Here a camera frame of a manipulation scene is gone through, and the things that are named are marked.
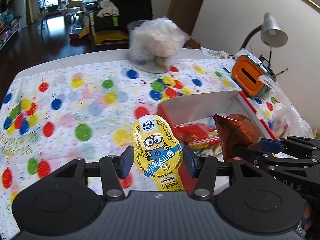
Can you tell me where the red checkered snack bag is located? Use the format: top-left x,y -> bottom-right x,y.
174,124 -> 220,150

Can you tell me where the brown foil snack bag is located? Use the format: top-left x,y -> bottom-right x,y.
213,113 -> 260,162

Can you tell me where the yellow minion snack pouch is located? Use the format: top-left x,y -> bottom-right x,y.
131,114 -> 184,191

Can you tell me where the green candy packet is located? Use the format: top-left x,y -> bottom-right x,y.
200,145 -> 222,157

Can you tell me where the clear container with bagged snacks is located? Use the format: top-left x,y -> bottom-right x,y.
127,17 -> 190,74

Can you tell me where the blue gloved hand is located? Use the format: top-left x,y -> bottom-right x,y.
300,201 -> 312,230

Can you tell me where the clear plastic bag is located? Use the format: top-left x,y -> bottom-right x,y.
258,75 -> 314,139

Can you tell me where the red white cardboard box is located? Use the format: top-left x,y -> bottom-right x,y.
156,92 -> 276,200

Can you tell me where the pencil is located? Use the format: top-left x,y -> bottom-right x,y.
273,68 -> 289,78

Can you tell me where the orange green tissue box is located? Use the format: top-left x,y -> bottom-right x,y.
232,55 -> 276,97

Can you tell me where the balloon birthday tablecloth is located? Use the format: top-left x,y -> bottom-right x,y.
0,58 -> 286,238

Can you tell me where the grey desk lamp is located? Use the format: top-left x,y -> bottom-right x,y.
240,12 -> 289,67

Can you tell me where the dark sofa with clothes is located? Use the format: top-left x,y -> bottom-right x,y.
87,0 -> 153,45

